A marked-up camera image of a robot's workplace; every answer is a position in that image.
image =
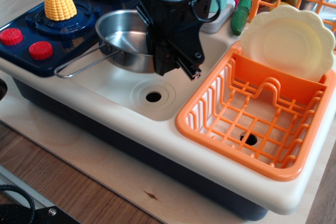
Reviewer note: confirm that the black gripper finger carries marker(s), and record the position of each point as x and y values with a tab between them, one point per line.
165	59
191	66

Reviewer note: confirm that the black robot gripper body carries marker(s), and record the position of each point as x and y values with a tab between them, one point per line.
179	22

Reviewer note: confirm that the small stainless steel pan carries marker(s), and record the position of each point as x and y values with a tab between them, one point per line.
122	40

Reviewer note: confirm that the cream toy kitchen sink unit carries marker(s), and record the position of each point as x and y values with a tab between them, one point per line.
142	108

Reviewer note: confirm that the orange plastic drying rack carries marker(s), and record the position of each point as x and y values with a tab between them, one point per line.
257	116

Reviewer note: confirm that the grey toy faucet base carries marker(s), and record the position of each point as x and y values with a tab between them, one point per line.
224	16

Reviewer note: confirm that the green toy vegetable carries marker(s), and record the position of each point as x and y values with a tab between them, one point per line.
240	17

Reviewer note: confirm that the cream scalloped plastic plate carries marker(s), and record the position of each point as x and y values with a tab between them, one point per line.
292	41

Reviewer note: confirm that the yellow toy corn cob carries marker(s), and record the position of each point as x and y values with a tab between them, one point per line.
59	10

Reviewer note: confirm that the red stove knob right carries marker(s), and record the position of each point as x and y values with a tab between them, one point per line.
41	50

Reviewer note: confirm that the red stove knob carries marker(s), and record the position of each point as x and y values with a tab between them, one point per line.
11	36
41	50

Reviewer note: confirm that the navy blue toy stove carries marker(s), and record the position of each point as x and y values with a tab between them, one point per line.
68	38

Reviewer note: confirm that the red stove knob left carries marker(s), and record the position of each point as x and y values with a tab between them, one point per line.
11	36

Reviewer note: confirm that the black bracket with screw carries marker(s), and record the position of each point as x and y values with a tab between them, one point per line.
53	215

